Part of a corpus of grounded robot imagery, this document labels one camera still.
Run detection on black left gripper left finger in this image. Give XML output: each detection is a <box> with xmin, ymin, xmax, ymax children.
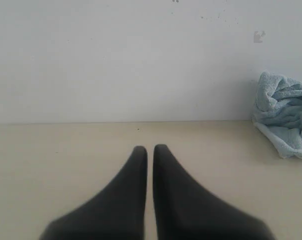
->
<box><xmin>40</xmin><ymin>146</ymin><xmax>148</xmax><ymax>240</ymax></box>

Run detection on light blue terry towel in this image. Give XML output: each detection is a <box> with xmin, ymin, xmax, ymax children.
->
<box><xmin>252</xmin><ymin>71</ymin><xmax>302</xmax><ymax>159</ymax></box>

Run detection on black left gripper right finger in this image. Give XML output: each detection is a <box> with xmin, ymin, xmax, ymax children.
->
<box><xmin>153</xmin><ymin>144</ymin><xmax>276</xmax><ymax>240</ymax></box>

